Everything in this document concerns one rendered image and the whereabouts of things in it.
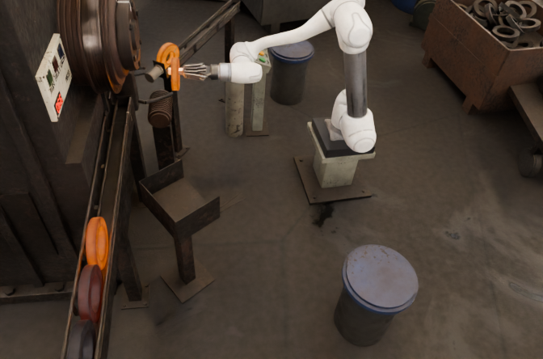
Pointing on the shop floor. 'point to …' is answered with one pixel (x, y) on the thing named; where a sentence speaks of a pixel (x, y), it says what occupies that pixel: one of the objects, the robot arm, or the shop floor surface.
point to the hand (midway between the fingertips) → (175, 71)
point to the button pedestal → (256, 127)
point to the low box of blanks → (486, 44)
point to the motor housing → (162, 128)
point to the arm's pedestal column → (330, 180)
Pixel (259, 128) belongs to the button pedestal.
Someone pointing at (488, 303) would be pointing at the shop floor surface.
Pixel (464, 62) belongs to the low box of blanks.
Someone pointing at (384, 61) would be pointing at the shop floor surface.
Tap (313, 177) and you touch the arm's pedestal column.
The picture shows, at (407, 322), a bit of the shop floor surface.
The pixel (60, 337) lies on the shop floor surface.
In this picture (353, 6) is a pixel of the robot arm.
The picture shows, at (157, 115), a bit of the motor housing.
